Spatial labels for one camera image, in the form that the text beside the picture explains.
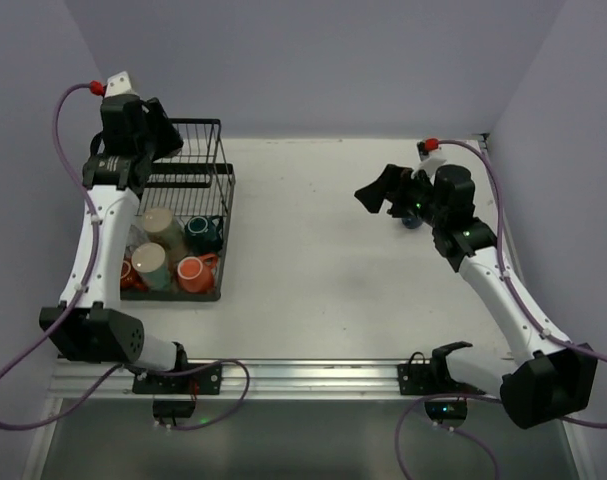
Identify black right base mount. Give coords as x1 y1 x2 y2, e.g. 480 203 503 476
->
397 341 485 396

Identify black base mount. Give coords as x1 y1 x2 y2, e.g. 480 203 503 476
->
132 362 223 396
397 341 485 396

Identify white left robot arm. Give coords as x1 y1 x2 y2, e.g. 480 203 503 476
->
39 93 183 372

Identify black controller box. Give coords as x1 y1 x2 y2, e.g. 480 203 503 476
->
152 400 196 425
424 399 468 428

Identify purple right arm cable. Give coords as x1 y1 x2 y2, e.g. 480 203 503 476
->
400 139 607 480

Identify clear faceted glass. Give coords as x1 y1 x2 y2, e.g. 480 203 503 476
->
125 224 149 257

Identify aluminium mounting rail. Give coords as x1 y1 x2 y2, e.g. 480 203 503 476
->
47 357 569 401

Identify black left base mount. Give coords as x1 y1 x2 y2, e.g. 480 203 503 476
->
132 362 223 396

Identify small orange red mug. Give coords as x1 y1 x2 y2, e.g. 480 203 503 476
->
120 258 147 291

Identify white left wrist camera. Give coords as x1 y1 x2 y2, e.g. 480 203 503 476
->
104 71 137 99

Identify large orange mug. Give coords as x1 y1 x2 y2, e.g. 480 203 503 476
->
177 253 219 294

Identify right black controller box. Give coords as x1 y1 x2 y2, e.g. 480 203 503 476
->
424 399 468 428

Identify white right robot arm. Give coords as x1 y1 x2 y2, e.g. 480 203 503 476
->
354 164 597 429

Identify dark blue glazed mug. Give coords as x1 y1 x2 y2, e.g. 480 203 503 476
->
401 215 423 230

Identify left black controller box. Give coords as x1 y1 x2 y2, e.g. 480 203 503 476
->
152 400 196 425

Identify black wire dish rack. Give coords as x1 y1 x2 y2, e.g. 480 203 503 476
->
121 118 236 302

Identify tall cream teal coral mug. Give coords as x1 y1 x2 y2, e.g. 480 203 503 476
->
131 242 172 291

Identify dark teal mug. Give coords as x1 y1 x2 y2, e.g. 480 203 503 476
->
184 215 224 255

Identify tall cream green mug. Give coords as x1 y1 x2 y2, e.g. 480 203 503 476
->
142 207 189 262

